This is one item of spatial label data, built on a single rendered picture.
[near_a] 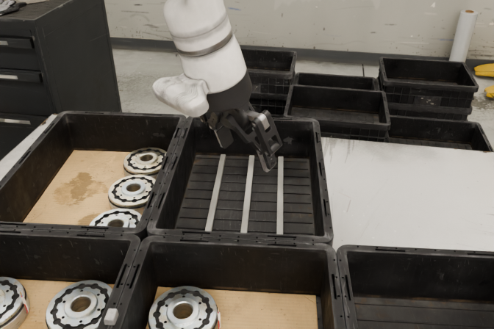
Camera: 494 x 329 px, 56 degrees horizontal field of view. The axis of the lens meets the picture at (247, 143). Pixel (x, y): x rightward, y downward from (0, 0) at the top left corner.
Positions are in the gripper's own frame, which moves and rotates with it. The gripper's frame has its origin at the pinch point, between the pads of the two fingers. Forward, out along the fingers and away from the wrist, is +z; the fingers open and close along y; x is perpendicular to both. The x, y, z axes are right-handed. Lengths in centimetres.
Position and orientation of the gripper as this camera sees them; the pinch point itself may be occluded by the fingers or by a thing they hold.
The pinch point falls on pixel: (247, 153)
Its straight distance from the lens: 67.9
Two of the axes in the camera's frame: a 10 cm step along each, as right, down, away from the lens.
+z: 2.6, 7.1, 6.5
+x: -6.9, 6.1, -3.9
